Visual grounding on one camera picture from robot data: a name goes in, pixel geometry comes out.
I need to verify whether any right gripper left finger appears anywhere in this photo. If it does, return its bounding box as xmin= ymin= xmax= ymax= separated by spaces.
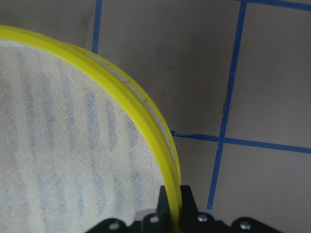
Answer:
xmin=156 ymin=185 xmax=170 ymax=216

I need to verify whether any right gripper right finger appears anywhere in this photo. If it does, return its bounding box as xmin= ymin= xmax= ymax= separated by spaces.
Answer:
xmin=180 ymin=185 xmax=198 ymax=218

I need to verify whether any yellow steamer layer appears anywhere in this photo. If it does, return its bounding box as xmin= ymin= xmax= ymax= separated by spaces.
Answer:
xmin=0 ymin=26 xmax=182 ymax=233

